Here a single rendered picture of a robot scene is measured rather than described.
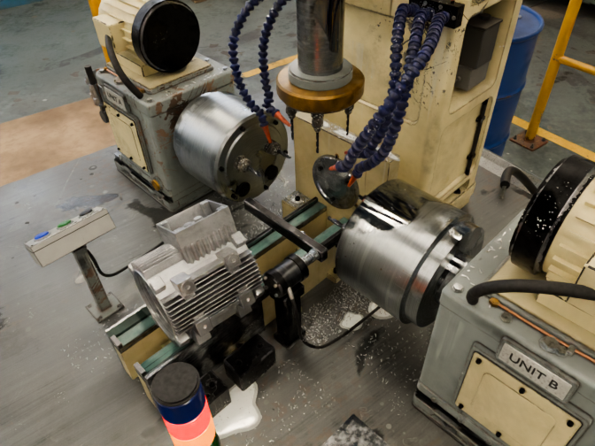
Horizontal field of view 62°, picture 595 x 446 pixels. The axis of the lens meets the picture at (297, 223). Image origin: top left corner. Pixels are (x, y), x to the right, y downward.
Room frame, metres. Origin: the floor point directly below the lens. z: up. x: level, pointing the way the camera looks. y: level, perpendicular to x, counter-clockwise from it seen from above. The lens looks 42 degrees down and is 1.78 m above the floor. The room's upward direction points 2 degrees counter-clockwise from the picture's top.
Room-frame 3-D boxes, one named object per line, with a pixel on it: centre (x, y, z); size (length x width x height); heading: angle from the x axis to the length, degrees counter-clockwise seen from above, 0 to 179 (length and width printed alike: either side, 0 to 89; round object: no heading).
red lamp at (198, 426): (0.33, 0.16, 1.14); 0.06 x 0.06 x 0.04
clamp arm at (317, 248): (0.82, 0.03, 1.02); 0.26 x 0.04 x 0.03; 43
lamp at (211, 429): (0.33, 0.16, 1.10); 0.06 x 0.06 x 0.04
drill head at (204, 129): (1.16, 0.20, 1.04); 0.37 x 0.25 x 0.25; 43
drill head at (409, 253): (0.69, -0.24, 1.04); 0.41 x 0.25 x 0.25; 43
